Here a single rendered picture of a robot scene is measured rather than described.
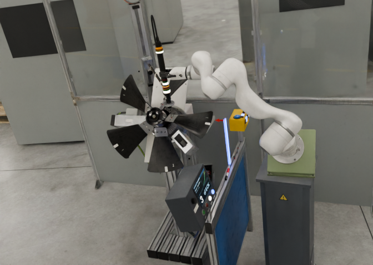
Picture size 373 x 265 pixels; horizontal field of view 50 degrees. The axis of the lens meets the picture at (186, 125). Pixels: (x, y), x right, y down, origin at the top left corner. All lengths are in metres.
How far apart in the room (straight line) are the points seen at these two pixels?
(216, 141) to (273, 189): 1.15
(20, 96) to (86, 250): 2.30
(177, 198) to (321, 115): 1.66
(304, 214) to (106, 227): 1.88
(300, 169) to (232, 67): 0.77
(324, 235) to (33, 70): 3.48
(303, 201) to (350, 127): 0.97
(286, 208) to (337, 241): 0.97
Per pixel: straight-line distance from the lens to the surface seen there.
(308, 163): 2.32
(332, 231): 3.38
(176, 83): 2.56
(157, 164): 2.48
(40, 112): 5.10
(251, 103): 1.88
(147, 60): 2.99
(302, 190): 2.32
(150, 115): 2.53
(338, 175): 3.39
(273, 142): 1.92
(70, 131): 5.07
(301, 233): 2.53
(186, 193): 1.74
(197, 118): 2.49
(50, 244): 3.75
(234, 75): 1.86
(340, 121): 3.14
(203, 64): 1.90
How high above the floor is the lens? 2.30
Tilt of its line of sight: 27 degrees down
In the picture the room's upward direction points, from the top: 9 degrees counter-clockwise
